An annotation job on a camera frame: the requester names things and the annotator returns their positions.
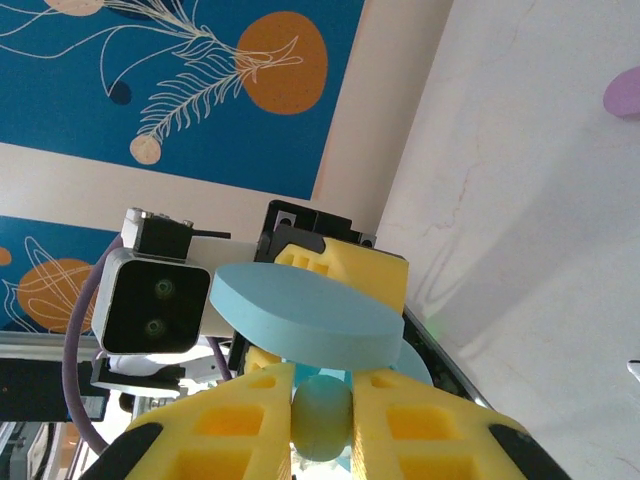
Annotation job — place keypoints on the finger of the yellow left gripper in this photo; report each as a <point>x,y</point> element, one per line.
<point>370,275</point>
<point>260,361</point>

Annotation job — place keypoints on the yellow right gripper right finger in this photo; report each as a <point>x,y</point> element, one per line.
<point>370,450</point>

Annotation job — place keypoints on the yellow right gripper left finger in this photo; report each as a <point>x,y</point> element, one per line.
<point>277,440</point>

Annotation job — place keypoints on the light blue earbud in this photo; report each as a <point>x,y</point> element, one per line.
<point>322,415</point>

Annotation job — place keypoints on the light blue earbud case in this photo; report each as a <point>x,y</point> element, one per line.
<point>300,310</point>

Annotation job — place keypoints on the purple earbud case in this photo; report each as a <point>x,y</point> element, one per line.
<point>625,95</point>

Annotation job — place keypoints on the black background box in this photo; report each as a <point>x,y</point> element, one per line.
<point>30,390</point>

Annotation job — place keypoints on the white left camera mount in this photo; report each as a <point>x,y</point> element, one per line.
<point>225,250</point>

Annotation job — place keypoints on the aluminium wall top rail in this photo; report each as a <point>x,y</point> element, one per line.
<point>40,337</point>

